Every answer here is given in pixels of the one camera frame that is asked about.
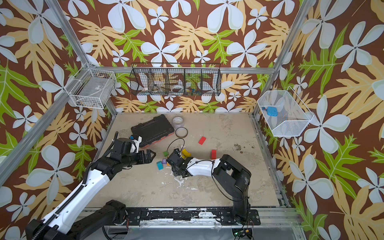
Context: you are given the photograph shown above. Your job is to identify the teal wood block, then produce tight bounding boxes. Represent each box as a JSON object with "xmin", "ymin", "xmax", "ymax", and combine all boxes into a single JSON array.
[{"xmin": 156, "ymin": 161, "xmax": 164, "ymax": 170}]

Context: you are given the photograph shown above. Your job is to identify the black wire basket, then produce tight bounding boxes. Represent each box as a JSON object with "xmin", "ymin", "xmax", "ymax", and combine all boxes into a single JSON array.
[{"xmin": 128, "ymin": 63, "xmax": 222, "ymax": 96}]

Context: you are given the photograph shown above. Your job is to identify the yellow arch block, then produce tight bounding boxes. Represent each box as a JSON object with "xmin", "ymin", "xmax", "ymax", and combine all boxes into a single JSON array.
[{"xmin": 181, "ymin": 149, "xmax": 191, "ymax": 159}]

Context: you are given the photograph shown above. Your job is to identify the white tape roll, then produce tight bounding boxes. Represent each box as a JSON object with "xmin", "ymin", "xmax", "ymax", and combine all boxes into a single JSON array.
[{"xmin": 171, "ymin": 85, "xmax": 184, "ymax": 93}]

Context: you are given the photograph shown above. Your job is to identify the blue object in basket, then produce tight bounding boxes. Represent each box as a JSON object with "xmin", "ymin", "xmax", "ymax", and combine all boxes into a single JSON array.
[{"xmin": 262, "ymin": 107, "xmax": 278, "ymax": 117}]

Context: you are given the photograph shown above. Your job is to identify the black plastic tool case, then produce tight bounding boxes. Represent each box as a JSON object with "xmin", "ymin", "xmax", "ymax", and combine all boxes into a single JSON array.
[{"xmin": 131, "ymin": 115, "xmax": 175, "ymax": 148}]

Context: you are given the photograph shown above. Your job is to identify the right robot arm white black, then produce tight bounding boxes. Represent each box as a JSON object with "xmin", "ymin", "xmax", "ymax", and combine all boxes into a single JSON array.
[{"xmin": 166, "ymin": 149, "xmax": 252, "ymax": 225}]

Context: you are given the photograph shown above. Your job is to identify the white wire basket left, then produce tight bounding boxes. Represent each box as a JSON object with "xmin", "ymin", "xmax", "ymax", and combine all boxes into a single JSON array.
[{"xmin": 65, "ymin": 66, "xmax": 117, "ymax": 109}]

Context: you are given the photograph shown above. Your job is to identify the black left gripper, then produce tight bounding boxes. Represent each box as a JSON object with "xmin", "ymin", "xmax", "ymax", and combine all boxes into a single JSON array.
[{"xmin": 122, "ymin": 148, "xmax": 157, "ymax": 168}]

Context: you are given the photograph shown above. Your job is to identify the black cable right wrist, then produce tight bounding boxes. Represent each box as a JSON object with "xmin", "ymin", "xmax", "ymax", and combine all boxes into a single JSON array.
[{"xmin": 166, "ymin": 137, "xmax": 186, "ymax": 155}]

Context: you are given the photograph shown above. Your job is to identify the white wire basket right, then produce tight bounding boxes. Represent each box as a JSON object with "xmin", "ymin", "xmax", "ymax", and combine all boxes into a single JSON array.
[{"xmin": 258, "ymin": 87, "xmax": 315, "ymax": 138}]

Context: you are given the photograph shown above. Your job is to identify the red wood block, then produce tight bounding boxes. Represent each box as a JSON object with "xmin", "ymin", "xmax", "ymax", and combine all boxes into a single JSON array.
[{"xmin": 211, "ymin": 150, "xmax": 217, "ymax": 160}]

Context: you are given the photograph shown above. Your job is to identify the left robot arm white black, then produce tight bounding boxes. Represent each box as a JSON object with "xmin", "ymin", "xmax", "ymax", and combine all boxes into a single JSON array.
[{"xmin": 25, "ymin": 137, "xmax": 156, "ymax": 240}]

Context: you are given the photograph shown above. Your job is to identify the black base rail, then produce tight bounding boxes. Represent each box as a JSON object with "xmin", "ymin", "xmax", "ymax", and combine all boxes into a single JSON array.
[{"xmin": 125, "ymin": 207, "xmax": 261, "ymax": 226}]

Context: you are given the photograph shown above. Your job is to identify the white wire basket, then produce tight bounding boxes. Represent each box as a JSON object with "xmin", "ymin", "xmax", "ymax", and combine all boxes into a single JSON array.
[
  {"xmin": 258, "ymin": 87, "xmax": 315, "ymax": 138},
  {"xmin": 65, "ymin": 66, "xmax": 117, "ymax": 109}
]

